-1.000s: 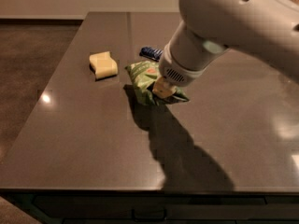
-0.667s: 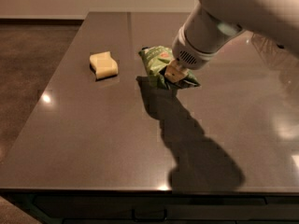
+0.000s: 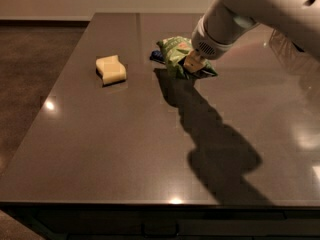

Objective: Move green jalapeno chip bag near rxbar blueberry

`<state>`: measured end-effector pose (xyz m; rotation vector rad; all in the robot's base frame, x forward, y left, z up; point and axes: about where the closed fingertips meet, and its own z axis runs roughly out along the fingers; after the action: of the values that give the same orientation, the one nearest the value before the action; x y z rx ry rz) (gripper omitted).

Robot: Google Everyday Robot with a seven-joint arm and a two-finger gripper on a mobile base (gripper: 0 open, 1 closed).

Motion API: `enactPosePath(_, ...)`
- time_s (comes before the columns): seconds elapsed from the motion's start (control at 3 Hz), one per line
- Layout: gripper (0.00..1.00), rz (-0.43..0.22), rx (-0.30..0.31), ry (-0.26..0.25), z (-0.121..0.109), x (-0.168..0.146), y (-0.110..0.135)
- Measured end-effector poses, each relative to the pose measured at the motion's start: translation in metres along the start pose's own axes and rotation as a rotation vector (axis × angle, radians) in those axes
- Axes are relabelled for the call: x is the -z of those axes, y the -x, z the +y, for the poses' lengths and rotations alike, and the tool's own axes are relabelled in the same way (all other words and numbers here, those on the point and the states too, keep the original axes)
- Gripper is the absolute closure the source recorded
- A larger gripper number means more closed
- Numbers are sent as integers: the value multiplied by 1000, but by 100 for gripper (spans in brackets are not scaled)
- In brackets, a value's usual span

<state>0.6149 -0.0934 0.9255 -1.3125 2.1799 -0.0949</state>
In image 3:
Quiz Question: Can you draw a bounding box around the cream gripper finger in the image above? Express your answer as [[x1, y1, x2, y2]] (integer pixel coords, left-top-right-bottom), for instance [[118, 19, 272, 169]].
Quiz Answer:
[[183, 50, 205, 73]]

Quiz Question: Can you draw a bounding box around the green jalapeno chip bag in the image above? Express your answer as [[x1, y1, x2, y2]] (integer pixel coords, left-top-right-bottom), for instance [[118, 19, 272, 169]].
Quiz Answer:
[[157, 36, 217, 79]]

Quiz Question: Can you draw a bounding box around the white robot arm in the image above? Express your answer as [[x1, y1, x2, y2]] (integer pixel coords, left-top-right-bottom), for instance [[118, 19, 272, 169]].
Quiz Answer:
[[184, 0, 320, 73]]

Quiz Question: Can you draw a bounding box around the blue rxbar blueberry bar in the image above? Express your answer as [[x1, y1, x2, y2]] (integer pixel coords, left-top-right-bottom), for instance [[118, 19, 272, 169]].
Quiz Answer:
[[149, 50, 164, 64]]

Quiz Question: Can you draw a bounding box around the yellow sponge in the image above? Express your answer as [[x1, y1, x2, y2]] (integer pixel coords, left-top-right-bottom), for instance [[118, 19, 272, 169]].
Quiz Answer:
[[96, 55, 127, 85]]

